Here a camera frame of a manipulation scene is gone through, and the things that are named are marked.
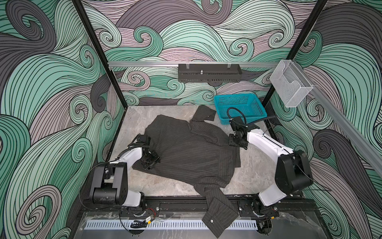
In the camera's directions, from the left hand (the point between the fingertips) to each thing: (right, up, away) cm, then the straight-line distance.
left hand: (158, 161), depth 89 cm
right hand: (+47, +11, +1) cm, 48 cm away
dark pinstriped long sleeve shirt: (+23, +5, +3) cm, 24 cm away
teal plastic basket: (+69, +38, +31) cm, 85 cm away
